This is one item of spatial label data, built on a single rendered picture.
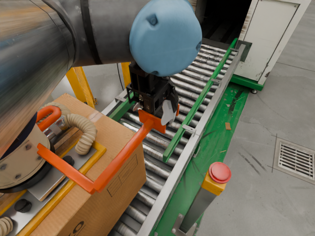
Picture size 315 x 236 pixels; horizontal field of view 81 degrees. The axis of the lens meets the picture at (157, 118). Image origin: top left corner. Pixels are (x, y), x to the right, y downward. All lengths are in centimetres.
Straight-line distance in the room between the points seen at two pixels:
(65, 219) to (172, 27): 52
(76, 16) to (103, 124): 52
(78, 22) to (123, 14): 4
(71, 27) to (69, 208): 47
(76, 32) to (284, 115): 245
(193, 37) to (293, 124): 235
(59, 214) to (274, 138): 204
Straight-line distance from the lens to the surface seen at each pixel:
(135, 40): 19
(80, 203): 58
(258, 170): 197
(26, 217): 60
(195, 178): 175
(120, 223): 108
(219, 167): 64
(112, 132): 66
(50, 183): 57
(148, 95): 38
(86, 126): 59
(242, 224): 174
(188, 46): 20
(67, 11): 21
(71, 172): 46
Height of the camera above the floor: 160
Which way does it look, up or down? 50 degrees down
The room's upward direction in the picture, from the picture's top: straight up
